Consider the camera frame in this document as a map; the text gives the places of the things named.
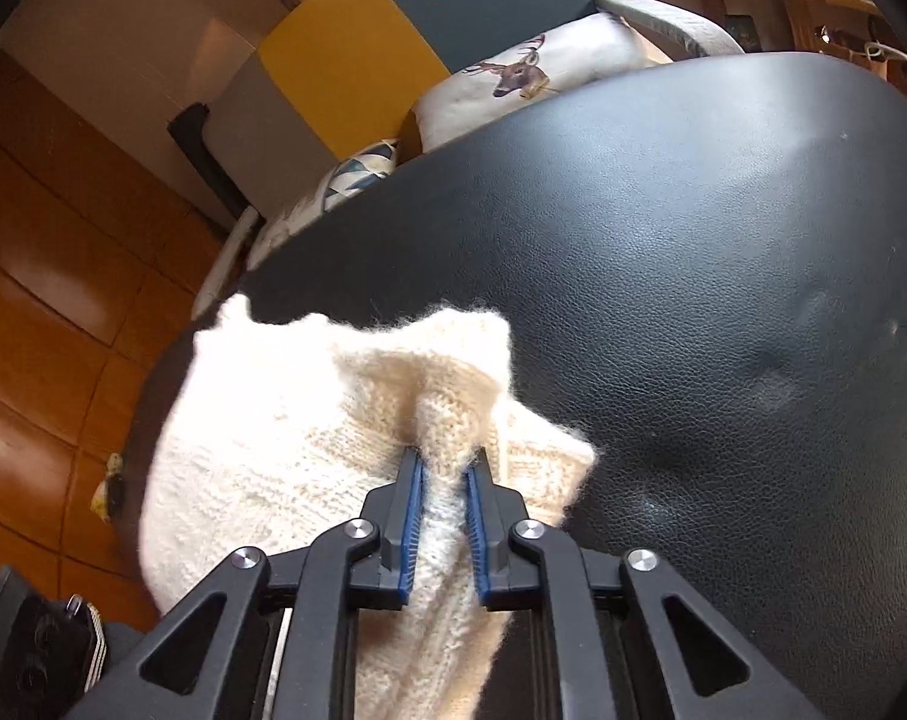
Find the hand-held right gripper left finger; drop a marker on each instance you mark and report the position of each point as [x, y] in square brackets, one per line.
[412, 532]

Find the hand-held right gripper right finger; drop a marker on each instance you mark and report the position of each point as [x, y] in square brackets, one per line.
[476, 540]

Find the cream knitted sweater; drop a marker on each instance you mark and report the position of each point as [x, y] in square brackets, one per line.
[273, 427]

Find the small yellow white object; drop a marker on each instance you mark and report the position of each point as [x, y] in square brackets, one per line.
[108, 484]

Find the triangle print pillow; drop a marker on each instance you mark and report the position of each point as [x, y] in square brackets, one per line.
[356, 172]

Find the deer print pillow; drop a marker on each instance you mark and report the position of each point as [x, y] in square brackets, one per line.
[573, 60]

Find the yellow blue grey sofa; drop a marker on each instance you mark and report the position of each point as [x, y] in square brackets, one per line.
[333, 37]

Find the green box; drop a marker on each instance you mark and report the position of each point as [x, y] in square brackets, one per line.
[742, 28]

